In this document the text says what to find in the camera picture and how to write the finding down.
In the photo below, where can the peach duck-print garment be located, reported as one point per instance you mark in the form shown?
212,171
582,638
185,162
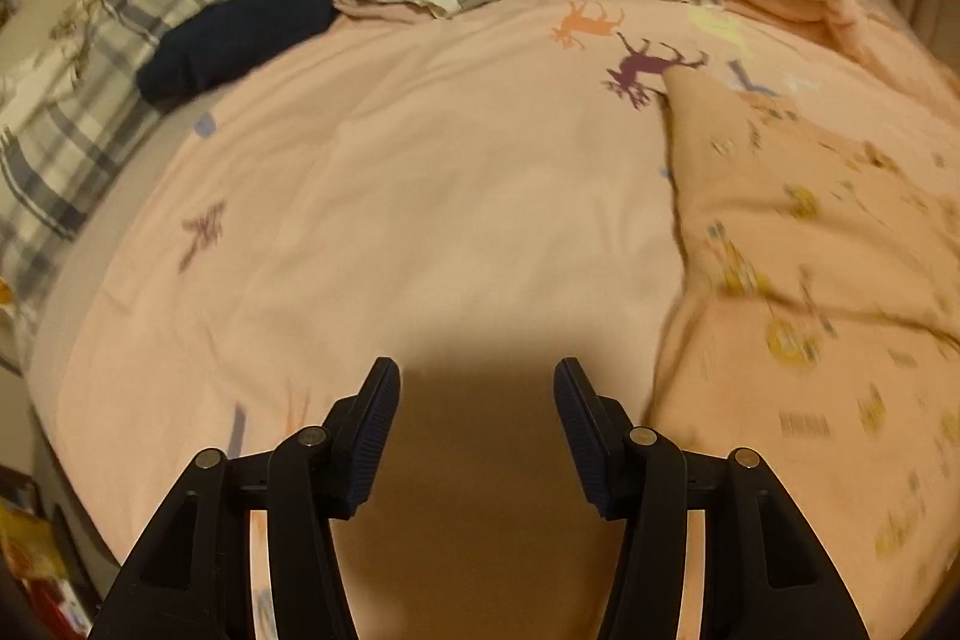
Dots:
787,310

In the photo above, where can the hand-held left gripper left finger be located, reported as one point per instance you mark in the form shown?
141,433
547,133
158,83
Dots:
375,430

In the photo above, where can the plaid grey white blanket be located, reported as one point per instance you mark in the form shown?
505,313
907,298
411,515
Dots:
67,145

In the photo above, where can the colourful packaging pile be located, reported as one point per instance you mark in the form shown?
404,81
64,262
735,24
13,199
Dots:
30,550

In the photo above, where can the navy blue garment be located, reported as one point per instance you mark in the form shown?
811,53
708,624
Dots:
240,25

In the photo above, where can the pink animal-print blanket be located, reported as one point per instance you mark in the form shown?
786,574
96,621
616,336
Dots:
412,197

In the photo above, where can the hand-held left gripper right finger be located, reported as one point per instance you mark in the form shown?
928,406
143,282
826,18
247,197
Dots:
577,437

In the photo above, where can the pink folded cloth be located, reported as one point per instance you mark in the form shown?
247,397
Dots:
817,3

